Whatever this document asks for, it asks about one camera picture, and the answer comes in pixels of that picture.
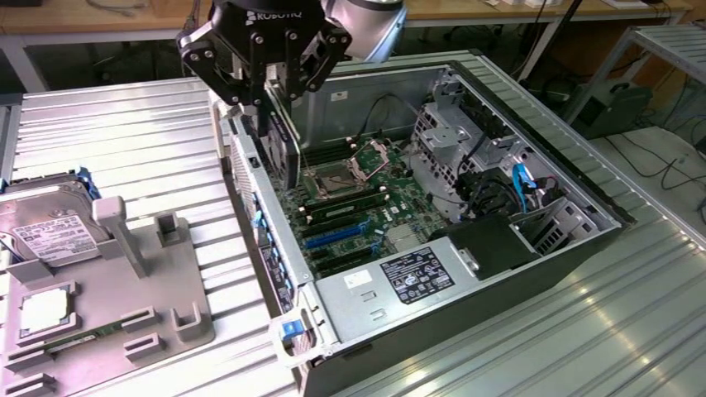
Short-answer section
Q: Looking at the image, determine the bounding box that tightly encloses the green RAM stick in slot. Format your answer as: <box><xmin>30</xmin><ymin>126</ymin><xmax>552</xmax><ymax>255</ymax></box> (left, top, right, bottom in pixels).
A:
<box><xmin>305</xmin><ymin>192</ymin><xmax>391</xmax><ymax>220</ymax></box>

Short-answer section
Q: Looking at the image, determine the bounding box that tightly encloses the metal socket cover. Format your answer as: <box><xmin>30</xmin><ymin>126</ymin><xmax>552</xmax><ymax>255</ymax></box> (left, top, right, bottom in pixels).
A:
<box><xmin>346</xmin><ymin>138</ymin><xmax>396</xmax><ymax>175</ymax></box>

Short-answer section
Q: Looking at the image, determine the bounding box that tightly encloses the blue expansion slot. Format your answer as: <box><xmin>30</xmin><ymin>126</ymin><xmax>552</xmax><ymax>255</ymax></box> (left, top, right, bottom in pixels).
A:
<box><xmin>301</xmin><ymin>222</ymin><xmax>371</xmax><ymax>250</ymax></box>

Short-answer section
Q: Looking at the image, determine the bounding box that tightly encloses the silver drive cage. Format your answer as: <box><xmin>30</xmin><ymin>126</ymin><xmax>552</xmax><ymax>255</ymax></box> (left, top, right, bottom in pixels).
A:
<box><xmin>409</xmin><ymin>101</ymin><xmax>531</xmax><ymax>216</ymax></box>

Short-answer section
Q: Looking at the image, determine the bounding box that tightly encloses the grey parts rack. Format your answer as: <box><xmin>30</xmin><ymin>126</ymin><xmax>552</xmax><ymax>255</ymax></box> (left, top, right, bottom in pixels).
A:
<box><xmin>0</xmin><ymin>196</ymin><xmax>216</xmax><ymax>397</ymax></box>

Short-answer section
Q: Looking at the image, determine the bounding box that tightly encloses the CPU socket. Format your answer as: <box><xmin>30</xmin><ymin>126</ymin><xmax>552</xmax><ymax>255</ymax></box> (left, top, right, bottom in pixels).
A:
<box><xmin>308</xmin><ymin>163</ymin><xmax>368</xmax><ymax>199</ymax></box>

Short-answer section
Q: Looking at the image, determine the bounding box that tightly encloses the black cable bundle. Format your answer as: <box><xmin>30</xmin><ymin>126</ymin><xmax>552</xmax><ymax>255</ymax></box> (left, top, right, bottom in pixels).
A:
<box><xmin>455</xmin><ymin>169</ymin><xmax>519</xmax><ymax>224</ymax></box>

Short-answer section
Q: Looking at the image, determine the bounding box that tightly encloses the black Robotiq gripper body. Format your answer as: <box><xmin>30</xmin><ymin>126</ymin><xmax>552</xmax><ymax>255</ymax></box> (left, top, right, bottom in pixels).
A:
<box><xmin>208</xmin><ymin>0</ymin><xmax>326</xmax><ymax>67</ymax></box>

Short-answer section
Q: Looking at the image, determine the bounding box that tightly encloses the silver power supply unit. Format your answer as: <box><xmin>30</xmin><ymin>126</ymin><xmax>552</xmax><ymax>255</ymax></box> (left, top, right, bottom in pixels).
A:
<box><xmin>300</xmin><ymin>241</ymin><xmax>487</xmax><ymax>352</ymax></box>

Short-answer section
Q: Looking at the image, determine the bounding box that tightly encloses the silver disk bay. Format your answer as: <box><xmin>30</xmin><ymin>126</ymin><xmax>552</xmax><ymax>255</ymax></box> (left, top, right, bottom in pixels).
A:
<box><xmin>509</xmin><ymin>196</ymin><xmax>621</xmax><ymax>257</ymax></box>

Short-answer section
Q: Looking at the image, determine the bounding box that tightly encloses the black plastic shroud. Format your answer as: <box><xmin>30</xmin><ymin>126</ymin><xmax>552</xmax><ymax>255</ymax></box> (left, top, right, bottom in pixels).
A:
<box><xmin>447</xmin><ymin>214</ymin><xmax>543</xmax><ymax>282</ymax></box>

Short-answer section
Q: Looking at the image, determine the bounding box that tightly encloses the silver CPU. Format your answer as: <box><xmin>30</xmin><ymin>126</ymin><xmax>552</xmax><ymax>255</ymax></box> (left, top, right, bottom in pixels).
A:
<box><xmin>18</xmin><ymin>289</ymin><xmax>76</xmax><ymax>332</ymax></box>

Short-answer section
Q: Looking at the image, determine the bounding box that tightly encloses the green motherboard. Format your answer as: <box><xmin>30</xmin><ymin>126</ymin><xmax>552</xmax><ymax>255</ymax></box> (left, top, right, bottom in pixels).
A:
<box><xmin>274</xmin><ymin>136</ymin><xmax>459</xmax><ymax>278</ymax></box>

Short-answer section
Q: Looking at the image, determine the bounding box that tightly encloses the graphics card with metal bracket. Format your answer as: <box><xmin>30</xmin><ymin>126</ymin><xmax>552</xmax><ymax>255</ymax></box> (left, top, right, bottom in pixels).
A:
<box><xmin>250</xmin><ymin>61</ymin><xmax>302</xmax><ymax>192</ymax></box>

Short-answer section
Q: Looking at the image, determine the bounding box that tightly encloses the blue wire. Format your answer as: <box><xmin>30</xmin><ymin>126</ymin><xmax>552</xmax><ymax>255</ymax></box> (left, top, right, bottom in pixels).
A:
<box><xmin>512</xmin><ymin>163</ymin><xmax>539</xmax><ymax>216</ymax></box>

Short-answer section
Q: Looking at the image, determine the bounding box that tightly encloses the slatted metal table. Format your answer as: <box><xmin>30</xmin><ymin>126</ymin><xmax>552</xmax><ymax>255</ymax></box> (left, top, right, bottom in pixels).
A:
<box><xmin>600</xmin><ymin>24</ymin><xmax>706</xmax><ymax>96</ymax></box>

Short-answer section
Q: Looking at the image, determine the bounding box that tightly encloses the open grey PC case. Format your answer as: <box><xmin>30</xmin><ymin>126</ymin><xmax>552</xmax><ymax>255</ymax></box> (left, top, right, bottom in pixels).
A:
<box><xmin>206</xmin><ymin>60</ymin><xmax>627</xmax><ymax>397</ymax></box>

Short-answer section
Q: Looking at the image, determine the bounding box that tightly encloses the long black expansion slot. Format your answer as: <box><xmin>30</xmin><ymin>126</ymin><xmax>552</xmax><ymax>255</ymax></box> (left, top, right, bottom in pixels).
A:
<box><xmin>300</xmin><ymin>213</ymin><xmax>365</xmax><ymax>236</ymax></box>

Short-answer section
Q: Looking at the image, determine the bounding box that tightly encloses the black device on floor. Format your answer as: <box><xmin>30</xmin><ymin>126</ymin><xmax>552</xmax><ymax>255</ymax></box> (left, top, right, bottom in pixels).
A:
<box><xmin>572</xmin><ymin>80</ymin><xmax>655</xmax><ymax>140</ymax></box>

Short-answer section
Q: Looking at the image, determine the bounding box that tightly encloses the blue disk carrier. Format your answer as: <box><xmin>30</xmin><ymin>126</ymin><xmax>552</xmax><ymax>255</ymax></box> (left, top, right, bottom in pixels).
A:
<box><xmin>68</xmin><ymin>165</ymin><xmax>105</xmax><ymax>203</ymax></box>

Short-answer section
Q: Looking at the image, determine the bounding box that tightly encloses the silver hard disk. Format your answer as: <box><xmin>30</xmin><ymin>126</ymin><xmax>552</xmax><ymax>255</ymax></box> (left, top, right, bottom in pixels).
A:
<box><xmin>0</xmin><ymin>184</ymin><xmax>104</xmax><ymax>268</ymax></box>

